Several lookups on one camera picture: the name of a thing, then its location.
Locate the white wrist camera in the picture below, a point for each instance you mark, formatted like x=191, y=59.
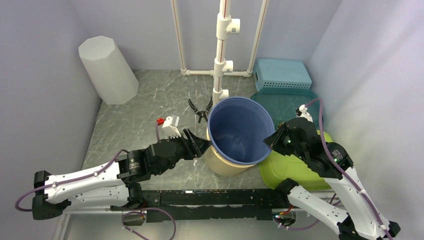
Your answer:
x=302, y=112
x=169, y=125

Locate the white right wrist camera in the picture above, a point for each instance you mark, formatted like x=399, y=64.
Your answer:
x=302, y=112

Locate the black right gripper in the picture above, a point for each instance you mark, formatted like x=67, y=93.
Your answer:
x=273, y=141

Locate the blue bucket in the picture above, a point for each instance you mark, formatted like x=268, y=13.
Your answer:
x=237, y=127

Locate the light blue perforated basket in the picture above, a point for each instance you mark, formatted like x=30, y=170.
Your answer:
x=280, y=73

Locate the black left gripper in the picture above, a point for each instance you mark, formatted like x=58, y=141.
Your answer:
x=198, y=146

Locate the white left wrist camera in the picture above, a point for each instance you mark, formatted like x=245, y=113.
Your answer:
x=169, y=125

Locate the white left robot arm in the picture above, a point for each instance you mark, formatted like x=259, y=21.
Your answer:
x=114, y=183

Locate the translucent white faceted bin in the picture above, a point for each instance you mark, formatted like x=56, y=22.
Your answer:
x=109, y=72

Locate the white PVC pipe frame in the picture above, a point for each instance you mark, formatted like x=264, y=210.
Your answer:
x=225, y=25

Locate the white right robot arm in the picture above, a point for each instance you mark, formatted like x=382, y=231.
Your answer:
x=359, y=219

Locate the teal translucent plastic tub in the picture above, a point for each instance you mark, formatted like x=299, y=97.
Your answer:
x=281, y=103

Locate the black handled pliers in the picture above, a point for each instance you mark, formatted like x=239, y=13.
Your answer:
x=202, y=114

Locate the beige plastic bucket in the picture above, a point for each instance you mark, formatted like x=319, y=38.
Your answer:
x=220, y=166

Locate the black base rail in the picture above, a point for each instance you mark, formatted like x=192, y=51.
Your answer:
x=205, y=204

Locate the lime green plastic tub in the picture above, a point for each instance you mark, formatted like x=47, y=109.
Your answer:
x=276, y=168

